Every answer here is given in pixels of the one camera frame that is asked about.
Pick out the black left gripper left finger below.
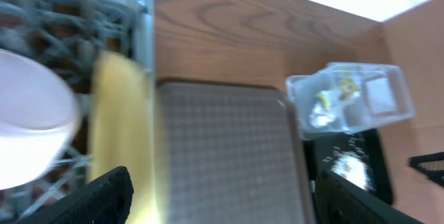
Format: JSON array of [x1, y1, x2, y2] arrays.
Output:
[[17, 166, 134, 224]]

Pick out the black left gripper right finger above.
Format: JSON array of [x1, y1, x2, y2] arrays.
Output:
[[314, 170, 420, 224]]

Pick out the black waste tray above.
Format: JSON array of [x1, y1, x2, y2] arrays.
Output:
[[302, 129, 394, 205]]

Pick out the grey plastic dish rack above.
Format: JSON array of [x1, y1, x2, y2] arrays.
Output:
[[1, 0, 155, 223]]

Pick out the green snack wrapper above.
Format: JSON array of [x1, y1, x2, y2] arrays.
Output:
[[316, 78, 361, 110]]

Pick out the white bowl with rice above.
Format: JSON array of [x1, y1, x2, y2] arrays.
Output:
[[1, 50, 81, 189]]

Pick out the clear plastic bin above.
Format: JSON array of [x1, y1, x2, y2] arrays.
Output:
[[286, 62, 415, 140]]

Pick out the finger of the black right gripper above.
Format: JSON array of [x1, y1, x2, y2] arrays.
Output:
[[409, 152, 443, 187]]

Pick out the yellow plate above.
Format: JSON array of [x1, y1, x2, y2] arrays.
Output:
[[88, 51, 165, 223]]

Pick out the brown serving tray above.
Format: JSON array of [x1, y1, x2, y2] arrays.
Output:
[[157, 81, 316, 223]]

